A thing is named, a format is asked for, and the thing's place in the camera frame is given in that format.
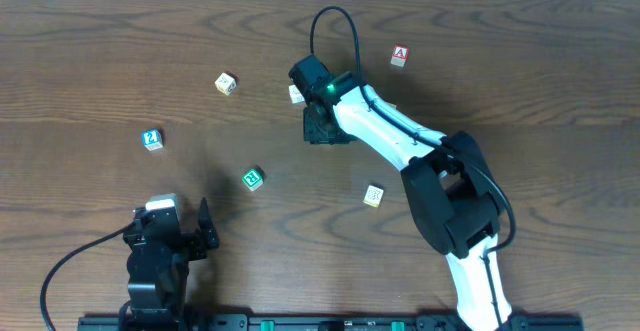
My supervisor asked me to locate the red letter A block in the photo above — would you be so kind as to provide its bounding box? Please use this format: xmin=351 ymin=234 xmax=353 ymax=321
xmin=390 ymin=45 xmax=409 ymax=67

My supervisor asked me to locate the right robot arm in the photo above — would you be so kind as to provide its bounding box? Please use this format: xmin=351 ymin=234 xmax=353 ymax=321
xmin=288 ymin=55 xmax=512 ymax=330

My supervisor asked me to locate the green letter R block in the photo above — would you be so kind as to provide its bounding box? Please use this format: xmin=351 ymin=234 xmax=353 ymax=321
xmin=242 ymin=168 xmax=264 ymax=191

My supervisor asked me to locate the white block centre top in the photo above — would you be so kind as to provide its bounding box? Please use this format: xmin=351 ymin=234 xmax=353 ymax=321
xmin=288 ymin=85 xmax=305 ymax=104

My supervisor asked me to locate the blue number 2 block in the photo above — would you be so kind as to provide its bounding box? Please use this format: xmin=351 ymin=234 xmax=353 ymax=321
xmin=141 ymin=129 xmax=164 ymax=151

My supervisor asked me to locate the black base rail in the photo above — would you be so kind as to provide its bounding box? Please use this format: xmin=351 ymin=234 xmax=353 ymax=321
xmin=77 ymin=313 xmax=584 ymax=331

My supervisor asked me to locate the yellow edged block upper left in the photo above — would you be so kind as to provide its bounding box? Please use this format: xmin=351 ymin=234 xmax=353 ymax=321
xmin=215 ymin=73 xmax=237 ymax=95

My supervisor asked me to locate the yellow patterned block lower centre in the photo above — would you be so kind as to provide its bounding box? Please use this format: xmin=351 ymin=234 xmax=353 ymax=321
xmin=363 ymin=184 xmax=384 ymax=207

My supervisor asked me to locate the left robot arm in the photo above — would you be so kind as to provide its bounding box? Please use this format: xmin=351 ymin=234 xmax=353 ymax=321
xmin=117 ymin=193 xmax=220 ymax=330

